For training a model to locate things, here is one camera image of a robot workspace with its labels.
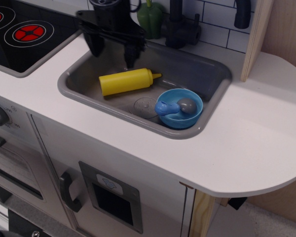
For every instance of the green toy bell pepper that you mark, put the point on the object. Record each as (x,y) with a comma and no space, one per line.
(150,17)

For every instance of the blue and grey toy spoon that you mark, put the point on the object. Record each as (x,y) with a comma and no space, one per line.
(185,105)

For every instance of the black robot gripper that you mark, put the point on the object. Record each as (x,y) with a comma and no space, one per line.
(120,28)

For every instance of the yellow toy mustard bottle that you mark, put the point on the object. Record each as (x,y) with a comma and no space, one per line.
(127,81)

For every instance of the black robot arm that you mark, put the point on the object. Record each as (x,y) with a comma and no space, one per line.
(113,6)

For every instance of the grey plastic sink basin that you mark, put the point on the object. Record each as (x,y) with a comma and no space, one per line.
(207,78)

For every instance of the grey toy oven door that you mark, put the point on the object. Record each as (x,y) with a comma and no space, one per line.
(15,167)

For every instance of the grey cabinet door handle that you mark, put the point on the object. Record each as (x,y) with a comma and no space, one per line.
(65,182)

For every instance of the light wooden side panel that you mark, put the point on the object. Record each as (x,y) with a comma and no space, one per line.
(258,30)

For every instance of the light blue plastic bowl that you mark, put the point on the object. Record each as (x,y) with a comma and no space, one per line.
(180,120)

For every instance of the grey ice dispenser panel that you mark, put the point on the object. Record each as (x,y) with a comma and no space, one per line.
(113,197)

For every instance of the black toy faucet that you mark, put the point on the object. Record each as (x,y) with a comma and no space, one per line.
(223,23)

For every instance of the black toy stovetop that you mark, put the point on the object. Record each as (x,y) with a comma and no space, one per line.
(30,35)

